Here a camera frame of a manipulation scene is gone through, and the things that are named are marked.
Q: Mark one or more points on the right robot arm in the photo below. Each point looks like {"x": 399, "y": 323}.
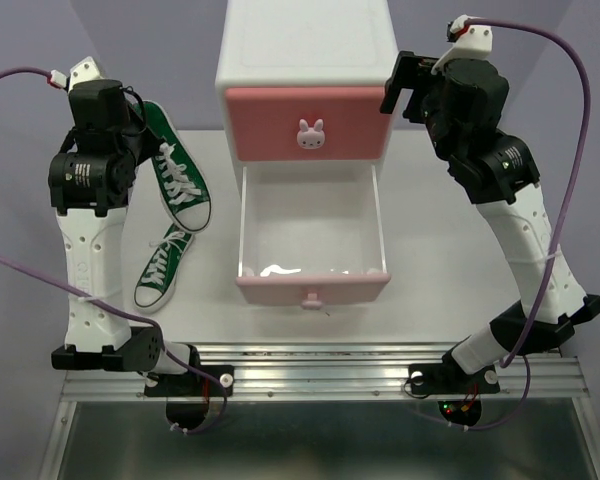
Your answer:
{"x": 500, "y": 178}

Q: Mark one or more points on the green sneaker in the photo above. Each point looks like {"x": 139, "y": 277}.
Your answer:
{"x": 157, "y": 282}
{"x": 183, "y": 189}

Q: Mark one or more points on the pink lower drawer knob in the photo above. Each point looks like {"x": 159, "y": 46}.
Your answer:
{"x": 312, "y": 301}

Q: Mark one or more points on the white shoe cabinet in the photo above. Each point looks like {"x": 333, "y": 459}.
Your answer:
{"x": 304, "y": 44}

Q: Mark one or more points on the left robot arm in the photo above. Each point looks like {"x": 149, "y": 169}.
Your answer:
{"x": 90, "y": 181}

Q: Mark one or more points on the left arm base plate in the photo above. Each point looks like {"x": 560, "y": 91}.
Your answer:
{"x": 190, "y": 385}

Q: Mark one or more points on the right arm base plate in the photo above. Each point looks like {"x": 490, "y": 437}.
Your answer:
{"x": 426, "y": 379}

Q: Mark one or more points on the aluminium rail frame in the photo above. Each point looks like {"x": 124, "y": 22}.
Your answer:
{"x": 447, "y": 277}

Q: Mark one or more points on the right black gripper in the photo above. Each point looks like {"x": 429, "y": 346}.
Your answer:
{"x": 410, "y": 71}

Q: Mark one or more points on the pink bunny drawer knob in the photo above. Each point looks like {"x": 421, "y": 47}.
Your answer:
{"x": 311, "y": 137}

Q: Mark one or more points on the light pink drawer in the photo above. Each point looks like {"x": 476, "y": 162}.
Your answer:
{"x": 311, "y": 227}

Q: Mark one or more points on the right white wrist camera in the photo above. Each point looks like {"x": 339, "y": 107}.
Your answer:
{"x": 467, "y": 42}

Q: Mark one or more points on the pink front drawer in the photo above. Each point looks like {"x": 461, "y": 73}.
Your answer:
{"x": 265, "y": 121}

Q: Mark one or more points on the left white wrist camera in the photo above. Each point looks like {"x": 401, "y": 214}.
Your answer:
{"x": 87, "y": 69}

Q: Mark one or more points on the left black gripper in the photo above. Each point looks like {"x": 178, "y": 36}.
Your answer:
{"x": 136, "y": 113}

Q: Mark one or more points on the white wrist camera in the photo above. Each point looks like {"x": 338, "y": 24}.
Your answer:
{"x": 467, "y": 42}
{"x": 87, "y": 69}

